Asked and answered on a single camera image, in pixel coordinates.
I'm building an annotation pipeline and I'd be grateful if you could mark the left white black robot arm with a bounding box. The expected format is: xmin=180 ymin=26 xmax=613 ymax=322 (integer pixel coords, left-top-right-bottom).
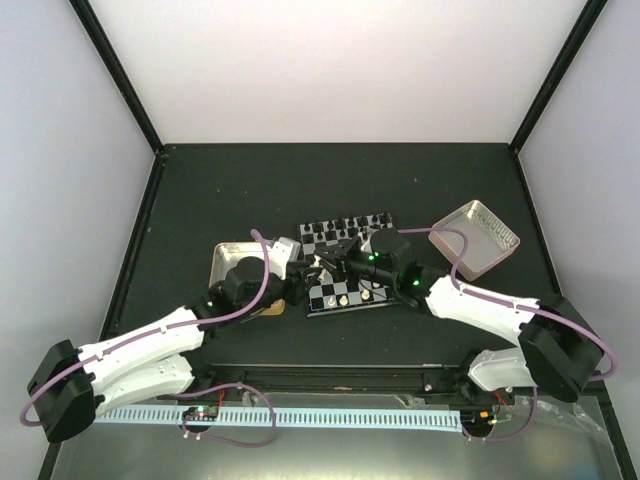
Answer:
xmin=20 ymin=256 xmax=321 ymax=443

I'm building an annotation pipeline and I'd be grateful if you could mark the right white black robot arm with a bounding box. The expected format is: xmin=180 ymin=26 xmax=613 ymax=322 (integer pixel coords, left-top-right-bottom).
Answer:
xmin=314 ymin=228 xmax=605 ymax=403

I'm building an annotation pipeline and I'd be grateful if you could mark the small green circuit board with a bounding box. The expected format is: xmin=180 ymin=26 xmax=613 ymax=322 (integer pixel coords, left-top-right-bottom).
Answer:
xmin=183 ymin=406 xmax=218 ymax=421

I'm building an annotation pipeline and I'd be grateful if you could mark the black and silver chessboard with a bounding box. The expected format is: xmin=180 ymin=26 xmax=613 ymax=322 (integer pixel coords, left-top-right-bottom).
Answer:
xmin=298 ymin=212 xmax=413 ymax=316

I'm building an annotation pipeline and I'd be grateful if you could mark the gold metal tin tray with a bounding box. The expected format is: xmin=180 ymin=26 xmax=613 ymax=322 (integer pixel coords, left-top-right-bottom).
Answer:
xmin=209 ymin=241 xmax=275 ymax=314

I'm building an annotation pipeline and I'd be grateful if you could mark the pink metal tin tray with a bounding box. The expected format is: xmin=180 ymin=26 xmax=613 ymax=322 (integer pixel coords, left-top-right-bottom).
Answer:
xmin=429 ymin=200 xmax=520 ymax=281

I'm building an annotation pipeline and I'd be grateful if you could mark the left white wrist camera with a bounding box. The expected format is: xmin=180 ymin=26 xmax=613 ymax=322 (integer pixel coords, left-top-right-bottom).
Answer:
xmin=268 ymin=237 xmax=302 ymax=280

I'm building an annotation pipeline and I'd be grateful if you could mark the purple cable loop front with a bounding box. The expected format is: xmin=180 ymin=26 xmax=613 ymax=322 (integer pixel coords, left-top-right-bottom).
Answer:
xmin=180 ymin=382 xmax=277 ymax=449

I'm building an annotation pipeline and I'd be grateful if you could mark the light blue cable duct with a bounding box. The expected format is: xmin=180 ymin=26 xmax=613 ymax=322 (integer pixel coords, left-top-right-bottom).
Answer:
xmin=96 ymin=404 xmax=462 ymax=433

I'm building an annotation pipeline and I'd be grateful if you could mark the black aluminium frame right post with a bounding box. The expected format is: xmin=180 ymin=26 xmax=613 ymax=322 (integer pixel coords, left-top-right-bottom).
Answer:
xmin=509 ymin=0 xmax=608 ymax=154

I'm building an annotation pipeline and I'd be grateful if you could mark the black aluminium frame post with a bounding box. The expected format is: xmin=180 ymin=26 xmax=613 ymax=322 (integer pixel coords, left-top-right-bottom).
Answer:
xmin=69 ymin=0 xmax=163 ymax=154
xmin=509 ymin=0 xmax=608 ymax=154

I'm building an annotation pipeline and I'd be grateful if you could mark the black aluminium frame left post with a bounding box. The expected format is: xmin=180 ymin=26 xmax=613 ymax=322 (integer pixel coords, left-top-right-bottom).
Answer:
xmin=69 ymin=0 xmax=163 ymax=154

